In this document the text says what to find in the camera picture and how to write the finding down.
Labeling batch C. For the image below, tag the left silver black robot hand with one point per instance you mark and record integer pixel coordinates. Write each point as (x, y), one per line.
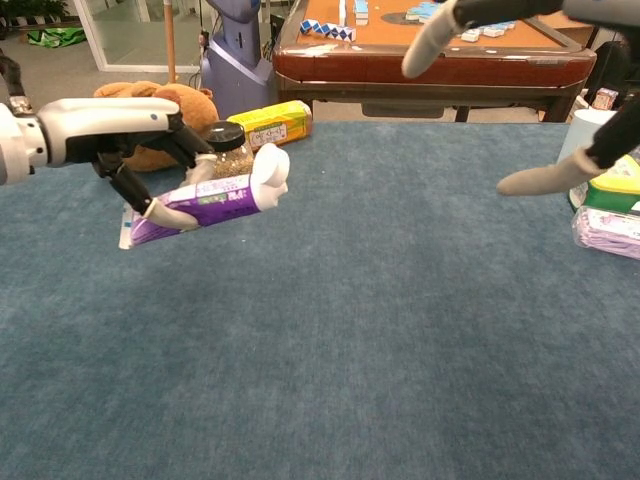
(110, 122)

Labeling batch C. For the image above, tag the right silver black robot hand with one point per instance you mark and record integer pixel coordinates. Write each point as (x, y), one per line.
(540, 182)

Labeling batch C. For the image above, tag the purple white toothpaste tube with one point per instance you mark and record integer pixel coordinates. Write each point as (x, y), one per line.
(225, 197)

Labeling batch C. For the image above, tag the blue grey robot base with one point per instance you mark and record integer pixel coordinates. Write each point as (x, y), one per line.
(235, 65)

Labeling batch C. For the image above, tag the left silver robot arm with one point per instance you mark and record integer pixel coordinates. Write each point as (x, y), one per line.
(17, 145)

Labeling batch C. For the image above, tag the light blue cup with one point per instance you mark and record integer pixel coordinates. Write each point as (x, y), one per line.
(582, 132)

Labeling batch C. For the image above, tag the yellow lidded green box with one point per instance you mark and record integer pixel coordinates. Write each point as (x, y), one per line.
(617, 187)

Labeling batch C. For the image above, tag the pink tissue pack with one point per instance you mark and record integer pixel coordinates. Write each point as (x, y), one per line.
(607, 232)

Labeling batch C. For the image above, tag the brown capybara plush toy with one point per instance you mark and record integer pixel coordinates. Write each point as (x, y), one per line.
(195, 107)

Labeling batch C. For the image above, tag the green bag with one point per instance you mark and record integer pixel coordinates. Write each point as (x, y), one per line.
(55, 36)

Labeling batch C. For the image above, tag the wooden pole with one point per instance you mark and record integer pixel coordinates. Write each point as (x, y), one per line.
(171, 40)

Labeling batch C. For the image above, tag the small printed carton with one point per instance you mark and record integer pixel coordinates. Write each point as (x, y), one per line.
(605, 99)

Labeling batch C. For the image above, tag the black lidded seed jar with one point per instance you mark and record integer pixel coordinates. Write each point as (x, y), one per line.
(230, 160)

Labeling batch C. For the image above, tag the yellow snack package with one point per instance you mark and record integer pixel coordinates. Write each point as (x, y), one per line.
(272, 125)

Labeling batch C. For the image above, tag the brown mahjong table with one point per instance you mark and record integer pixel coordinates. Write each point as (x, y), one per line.
(350, 70)

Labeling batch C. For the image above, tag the blue white snake cube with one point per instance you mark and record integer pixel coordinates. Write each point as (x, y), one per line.
(327, 30)

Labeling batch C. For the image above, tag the stacked blue mahjong tiles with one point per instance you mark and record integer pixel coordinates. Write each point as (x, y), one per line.
(361, 12)

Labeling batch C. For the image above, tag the blue felt table cloth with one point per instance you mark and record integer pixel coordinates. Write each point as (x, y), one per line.
(300, 325)

